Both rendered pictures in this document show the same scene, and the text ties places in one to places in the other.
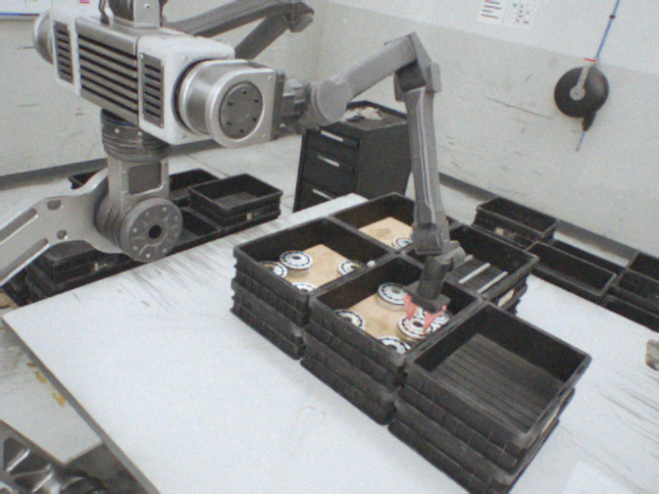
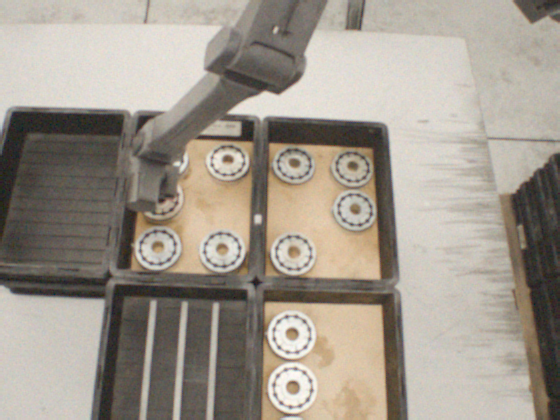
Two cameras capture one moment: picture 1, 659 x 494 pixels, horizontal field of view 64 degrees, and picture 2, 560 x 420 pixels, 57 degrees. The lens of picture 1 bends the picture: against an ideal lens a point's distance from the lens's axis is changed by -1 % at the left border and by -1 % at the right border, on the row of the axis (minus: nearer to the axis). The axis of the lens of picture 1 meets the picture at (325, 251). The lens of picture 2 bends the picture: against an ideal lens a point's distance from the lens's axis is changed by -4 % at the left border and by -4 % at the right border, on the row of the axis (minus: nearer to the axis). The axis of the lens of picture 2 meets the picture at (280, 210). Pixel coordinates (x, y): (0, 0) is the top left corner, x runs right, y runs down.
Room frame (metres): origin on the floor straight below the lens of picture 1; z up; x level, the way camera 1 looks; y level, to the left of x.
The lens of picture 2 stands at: (1.64, -0.41, 1.97)
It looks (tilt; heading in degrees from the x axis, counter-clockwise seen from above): 66 degrees down; 134
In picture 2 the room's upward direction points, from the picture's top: 10 degrees clockwise
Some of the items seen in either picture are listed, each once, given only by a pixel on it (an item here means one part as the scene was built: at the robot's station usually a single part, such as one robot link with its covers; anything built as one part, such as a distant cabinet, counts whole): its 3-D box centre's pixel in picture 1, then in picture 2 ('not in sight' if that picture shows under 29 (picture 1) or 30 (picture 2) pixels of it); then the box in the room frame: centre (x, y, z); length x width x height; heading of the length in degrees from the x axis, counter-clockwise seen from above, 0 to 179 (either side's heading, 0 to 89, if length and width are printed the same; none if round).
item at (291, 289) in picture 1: (316, 253); (326, 197); (1.35, 0.02, 0.92); 0.40 x 0.30 x 0.02; 142
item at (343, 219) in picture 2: (296, 260); (354, 210); (1.40, 0.08, 0.86); 0.10 x 0.10 x 0.01
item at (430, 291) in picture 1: (429, 287); (151, 174); (1.13, -0.27, 1.00); 0.10 x 0.07 x 0.07; 51
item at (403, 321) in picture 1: (417, 326); (160, 198); (1.13, -0.27, 0.88); 0.10 x 0.10 x 0.01
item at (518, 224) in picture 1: (506, 248); not in sight; (2.77, -1.03, 0.37); 0.40 x 0.30 x 0.45; 54
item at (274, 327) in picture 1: (309, 297); not in sight; (1.35, 0.02, 0.76); 0.40 x 0.30 x 0.12; 142
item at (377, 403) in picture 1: (386, 348); not in sight; (1.17, -0.21, 0.76); 0.40 x 0.30 x 0.12; 142
